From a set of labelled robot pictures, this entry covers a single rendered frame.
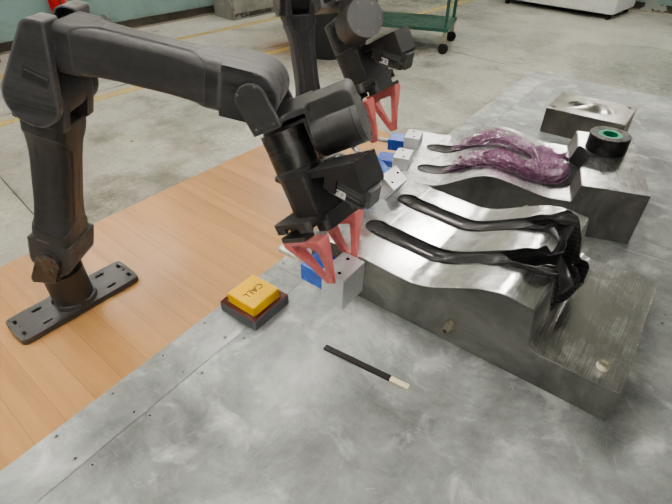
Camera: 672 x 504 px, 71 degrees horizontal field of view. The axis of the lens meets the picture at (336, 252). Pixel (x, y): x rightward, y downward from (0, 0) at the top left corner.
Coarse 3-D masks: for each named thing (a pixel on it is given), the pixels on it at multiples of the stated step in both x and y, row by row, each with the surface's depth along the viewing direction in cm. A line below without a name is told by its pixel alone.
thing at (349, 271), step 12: (288, 252) 68; (336, 264) 63; (348, 264) 63; (360, 264) 63; (312, 276) 64; (336, 276) 61; (348, 276) 61; (360, 276) 64; (324, 288) 63; (336, 288) 62; (348, 288) 62; (360, 288) 66; (324, 300) 65; (336, 300) 63; (348, 300) 64
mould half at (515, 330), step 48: (432, 192) 91; (384, 240) 79; (432, 240) 79; (480, 240) 77; (528, 240) 71; (384, 288) 76; (432, 288) 69; (480, 288) 64; (528, 288) 63; (624, 288) 73; (480, 336) 68; (528, 336) 63; (576, 336) 66; (624, 336) 66; (576, 384) 62; (624, 384) 59
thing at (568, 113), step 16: (560, 96) 135; (576, 96) 135; (560, 112) 127; (576, 112) 126; (592, 112) 131; (608, 112) 129; (624, 112) 126; (544, 128) 132; (560, 128) 129; (576, 128) 127; (624, 128) 120
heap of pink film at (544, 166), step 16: (496, 128) 106; (464, 144) 108; (480, 144) 105; (496, 144) 104; (512, 144) 104; (528, 144) 105; (464, 160) 99; (480, 160) 97; (496, 160) 96; (512, 160) 95; (528, 160) 98; (544, 160) 100; (560, 160) 100; (528, 176) 95; (544, 176) 96; (560, 176) 95
